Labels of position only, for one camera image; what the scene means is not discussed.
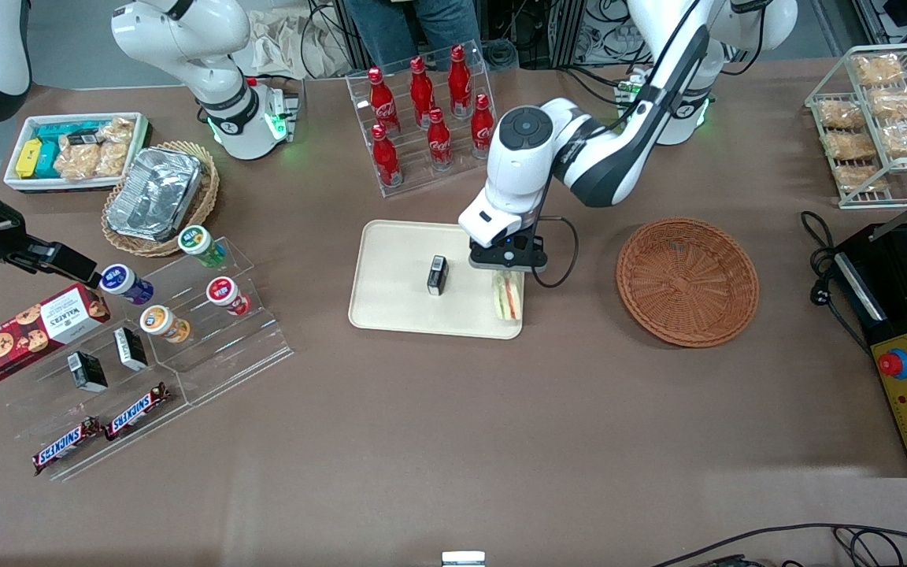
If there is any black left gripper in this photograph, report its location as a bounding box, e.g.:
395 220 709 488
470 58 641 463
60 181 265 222
468 231 549 274

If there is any triangular toy sandwich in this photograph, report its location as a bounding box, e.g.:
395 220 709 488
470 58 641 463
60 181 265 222
491 272 523 321

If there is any cream rectangular tray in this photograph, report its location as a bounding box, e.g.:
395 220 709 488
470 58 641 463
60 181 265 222
348 220 527 340

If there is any aluminium foil tray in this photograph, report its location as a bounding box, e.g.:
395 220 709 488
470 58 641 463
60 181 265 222
107 146 204 243

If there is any oval tan wicker basket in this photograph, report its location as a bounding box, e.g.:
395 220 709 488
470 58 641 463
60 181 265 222
101 140 220 258

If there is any round brown wicker basket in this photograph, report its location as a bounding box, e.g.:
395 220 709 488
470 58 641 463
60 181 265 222
616 218 760 348

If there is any blue lid snack cup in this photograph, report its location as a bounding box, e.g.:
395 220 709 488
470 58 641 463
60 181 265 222
98 264 155 306

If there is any red Walkers cookie box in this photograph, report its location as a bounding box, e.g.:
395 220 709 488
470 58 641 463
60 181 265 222
0 283 112 387

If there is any white plastic bin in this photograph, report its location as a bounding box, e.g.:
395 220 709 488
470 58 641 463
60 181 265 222
2 112 152 194

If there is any short teal box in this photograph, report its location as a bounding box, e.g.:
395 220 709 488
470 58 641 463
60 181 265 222
33 142 61 179

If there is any clear bag of crackers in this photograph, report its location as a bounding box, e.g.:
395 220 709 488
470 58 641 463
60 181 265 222
54 132 104 183
96 117 136 179

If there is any yellow small box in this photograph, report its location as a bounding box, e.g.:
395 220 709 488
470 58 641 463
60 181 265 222
15 139 44 180

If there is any orange snack cup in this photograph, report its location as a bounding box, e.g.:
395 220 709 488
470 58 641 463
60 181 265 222
139 305 191 344

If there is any clear acrylic bottle rack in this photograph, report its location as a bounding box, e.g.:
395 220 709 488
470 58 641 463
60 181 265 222
345 39 499 198

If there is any red cola bottle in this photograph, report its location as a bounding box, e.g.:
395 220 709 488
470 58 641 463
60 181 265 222
448 44 472 119
366 66 402 136
370 124 404 188
471 94 494 161
409 56 436 127
427 106 454 171

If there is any long teal box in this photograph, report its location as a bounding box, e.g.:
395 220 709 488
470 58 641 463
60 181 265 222
35 120 108 144

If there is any green lid snack cup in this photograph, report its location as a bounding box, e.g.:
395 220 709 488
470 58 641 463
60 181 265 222
177 224 228 269

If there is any clear acrylic stepped stand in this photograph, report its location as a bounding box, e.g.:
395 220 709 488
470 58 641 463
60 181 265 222
103 236 294 407
0 303 191 483

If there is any Snickers chocolate bar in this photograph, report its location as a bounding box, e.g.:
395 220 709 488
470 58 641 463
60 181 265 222
104 382 172 442
32 417 104 476

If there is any red lid snack cup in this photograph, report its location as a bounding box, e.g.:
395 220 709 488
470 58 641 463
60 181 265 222
205 276 252 317

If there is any dark round object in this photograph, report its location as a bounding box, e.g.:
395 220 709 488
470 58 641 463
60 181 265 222
485 39 519 72

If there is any person in blue jeans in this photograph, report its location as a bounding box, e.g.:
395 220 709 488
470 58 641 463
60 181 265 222
343 0 483 70

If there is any beige crumpled paper bag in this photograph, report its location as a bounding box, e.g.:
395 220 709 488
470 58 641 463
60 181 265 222
249 8 352 80

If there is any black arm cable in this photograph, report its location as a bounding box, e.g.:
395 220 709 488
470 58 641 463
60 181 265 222
532 0 706 289

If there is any black aluminium frame post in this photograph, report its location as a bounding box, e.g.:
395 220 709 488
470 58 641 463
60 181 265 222
546 0 587 68

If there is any power strip with cables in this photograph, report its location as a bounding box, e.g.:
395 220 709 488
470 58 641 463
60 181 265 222
556 0 645 68

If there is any black power cable with plug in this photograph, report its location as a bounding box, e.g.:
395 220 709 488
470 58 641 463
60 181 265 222
800 210 873 357

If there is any black thin cable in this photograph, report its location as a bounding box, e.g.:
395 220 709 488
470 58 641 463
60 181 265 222
650 522 907 567

